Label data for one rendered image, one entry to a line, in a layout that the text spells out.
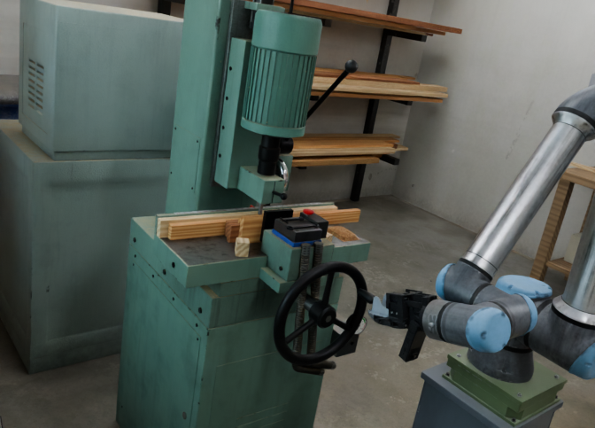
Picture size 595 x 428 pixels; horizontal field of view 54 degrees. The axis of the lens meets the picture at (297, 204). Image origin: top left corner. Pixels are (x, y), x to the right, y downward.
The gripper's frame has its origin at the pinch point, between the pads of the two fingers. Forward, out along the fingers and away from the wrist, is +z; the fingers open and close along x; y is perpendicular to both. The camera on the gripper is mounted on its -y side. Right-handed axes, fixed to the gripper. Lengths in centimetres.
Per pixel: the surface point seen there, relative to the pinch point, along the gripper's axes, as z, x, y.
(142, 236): 68, 33, 20
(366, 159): 223, -207, 50
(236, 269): 20.5, 27.3, 13.0
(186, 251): 27, 38, 18
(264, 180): 25.1, 14.7, 35.5
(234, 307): 24.2, 26.5, 2.7
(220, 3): 31, 22, 84
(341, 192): 287, -236, 25
